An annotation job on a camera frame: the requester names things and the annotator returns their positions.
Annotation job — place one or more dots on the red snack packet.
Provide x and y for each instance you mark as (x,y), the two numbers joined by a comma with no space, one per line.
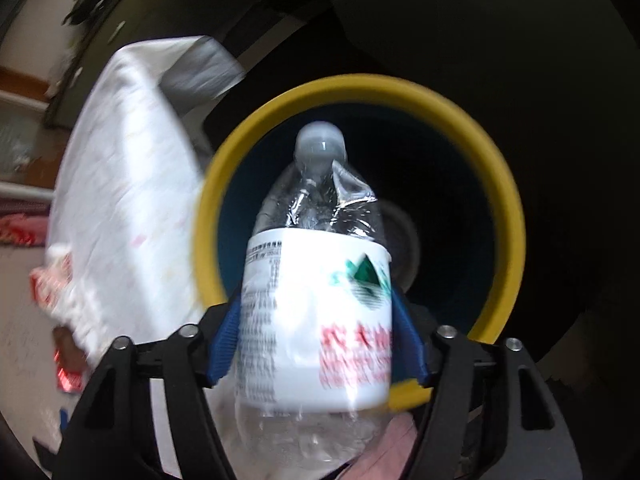
(47,285)

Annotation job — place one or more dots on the white tablecloth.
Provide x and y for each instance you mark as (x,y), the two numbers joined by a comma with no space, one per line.
(125,185)

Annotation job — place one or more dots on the red shiny wrapper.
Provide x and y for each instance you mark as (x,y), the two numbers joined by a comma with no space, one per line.
(67,365)

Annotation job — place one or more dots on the grey stool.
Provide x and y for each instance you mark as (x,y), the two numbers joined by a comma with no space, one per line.
(200,75)

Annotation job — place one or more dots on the green kitchen base cabinets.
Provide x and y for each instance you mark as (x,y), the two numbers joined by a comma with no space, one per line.
(165,5)

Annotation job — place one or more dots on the red patterned mat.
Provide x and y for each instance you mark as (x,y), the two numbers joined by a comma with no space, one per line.
(20,230)

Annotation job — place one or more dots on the black wok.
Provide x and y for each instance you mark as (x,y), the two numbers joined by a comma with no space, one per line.
(85,5)

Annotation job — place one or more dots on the yellow-rimmed blue bin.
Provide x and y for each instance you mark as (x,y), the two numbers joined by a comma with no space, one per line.
(500,210)

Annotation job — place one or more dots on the clear plastic water bottle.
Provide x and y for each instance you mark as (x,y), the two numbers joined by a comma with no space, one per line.
(305,310)

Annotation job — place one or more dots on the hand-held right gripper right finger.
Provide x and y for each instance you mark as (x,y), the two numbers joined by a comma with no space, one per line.
(407,345)

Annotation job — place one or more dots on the pink cloth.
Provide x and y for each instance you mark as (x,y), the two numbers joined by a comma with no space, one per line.
(390,450)

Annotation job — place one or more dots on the wooden framed shelf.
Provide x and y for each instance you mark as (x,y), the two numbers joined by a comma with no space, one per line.
(22,125)

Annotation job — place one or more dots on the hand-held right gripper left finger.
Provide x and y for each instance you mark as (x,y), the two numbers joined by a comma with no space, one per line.
(226,345)

